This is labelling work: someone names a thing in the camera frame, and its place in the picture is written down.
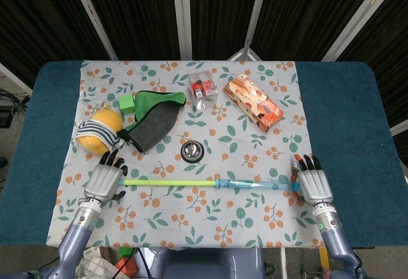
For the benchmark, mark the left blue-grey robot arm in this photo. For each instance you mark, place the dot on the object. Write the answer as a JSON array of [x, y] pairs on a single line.
[[79, 231]]

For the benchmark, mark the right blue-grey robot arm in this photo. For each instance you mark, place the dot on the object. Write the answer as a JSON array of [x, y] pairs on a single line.
[[333, 237]]

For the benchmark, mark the yellow striped plush toy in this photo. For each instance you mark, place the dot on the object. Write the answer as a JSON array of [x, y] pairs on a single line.
[[102, 126]]

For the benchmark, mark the white checked paper bag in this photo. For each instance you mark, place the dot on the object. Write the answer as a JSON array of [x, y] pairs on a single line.
[[95, 266]]

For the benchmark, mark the blue felt table cover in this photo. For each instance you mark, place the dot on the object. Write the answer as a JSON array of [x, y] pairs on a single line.
[[350, 116]]

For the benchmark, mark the green grey fabric pouch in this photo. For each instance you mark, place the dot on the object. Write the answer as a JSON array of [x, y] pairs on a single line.
[[153, 123]]

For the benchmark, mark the orange snack box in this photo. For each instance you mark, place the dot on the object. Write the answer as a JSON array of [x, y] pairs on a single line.
[[253, 100]]

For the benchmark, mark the grey tripod stand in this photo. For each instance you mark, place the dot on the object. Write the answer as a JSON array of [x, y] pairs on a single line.
[[245, 54]]

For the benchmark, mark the telescopic blue green stick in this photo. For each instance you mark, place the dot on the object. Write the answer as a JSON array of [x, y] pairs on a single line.
[[172, 183]]

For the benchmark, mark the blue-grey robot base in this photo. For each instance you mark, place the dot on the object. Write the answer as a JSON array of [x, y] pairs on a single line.
[[207, 264]]

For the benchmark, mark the floral printed tablecloth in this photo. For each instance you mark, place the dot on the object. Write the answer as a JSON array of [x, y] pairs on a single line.
[[191, 218]]

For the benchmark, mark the orange block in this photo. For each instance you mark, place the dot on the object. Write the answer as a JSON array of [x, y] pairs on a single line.
[[127, 267]]

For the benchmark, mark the black electronic device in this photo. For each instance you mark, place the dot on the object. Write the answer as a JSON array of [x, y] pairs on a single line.
[[4, 116]]

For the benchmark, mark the green cube block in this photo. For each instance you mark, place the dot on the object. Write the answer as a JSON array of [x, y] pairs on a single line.
[[127, 104]]

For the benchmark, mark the clear box with red items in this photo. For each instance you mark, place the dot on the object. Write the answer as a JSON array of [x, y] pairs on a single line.
[[202, 89]]

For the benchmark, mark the right silver orange-tipped robot hand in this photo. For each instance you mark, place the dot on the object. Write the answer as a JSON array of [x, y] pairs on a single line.
[[315, 185]]

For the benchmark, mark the small round metal tin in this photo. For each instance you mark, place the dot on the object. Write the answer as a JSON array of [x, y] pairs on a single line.
[[192, 151]]

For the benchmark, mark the green plastic block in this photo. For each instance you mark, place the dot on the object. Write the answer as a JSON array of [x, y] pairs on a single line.
[[126, 253]]

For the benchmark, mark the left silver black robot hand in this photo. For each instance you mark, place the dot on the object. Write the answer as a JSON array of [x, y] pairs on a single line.
[[102, 181]]

